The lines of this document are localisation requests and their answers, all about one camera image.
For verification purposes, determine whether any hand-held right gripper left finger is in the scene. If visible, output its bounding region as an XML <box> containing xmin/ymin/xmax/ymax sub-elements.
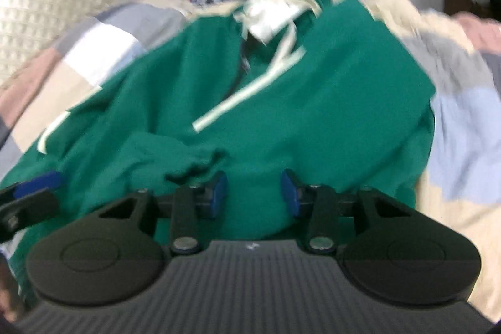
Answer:
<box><xmin>98</xmin><ymin>170</ymin><xmax>229</xmax><ymax>255</ymax></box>

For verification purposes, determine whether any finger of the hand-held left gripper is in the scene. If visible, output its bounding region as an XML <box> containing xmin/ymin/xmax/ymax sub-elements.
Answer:
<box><xmin>0</xmin><ymin>172</ymin><xmax>64</xmax><ymax>243</ymax></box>

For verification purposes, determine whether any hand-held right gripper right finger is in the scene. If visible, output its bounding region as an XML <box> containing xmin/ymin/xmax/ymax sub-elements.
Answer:
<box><xmin>280</xmin><ymin>168</ymin><xmax>411</xmax><ymax>255</ymax></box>

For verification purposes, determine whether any green hoodie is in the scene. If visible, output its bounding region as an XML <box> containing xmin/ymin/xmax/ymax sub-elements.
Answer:
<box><xmin>0</xmin><ymin>0</ymin><xmax>437</xmax><ymax>303</ymax></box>

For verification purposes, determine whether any patchwork blanket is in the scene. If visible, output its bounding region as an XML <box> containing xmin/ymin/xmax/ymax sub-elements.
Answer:
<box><xmin>0</xmin><ymin>0</ymin><xmax>501</xmax><ymax>321</ymax></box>

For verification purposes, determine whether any dark wooden furniture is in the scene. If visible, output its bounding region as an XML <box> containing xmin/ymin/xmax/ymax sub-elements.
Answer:
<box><xmin>444</xmin><ymin>0</ymin><xmax>501</xmax><ymax>21</ymax></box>

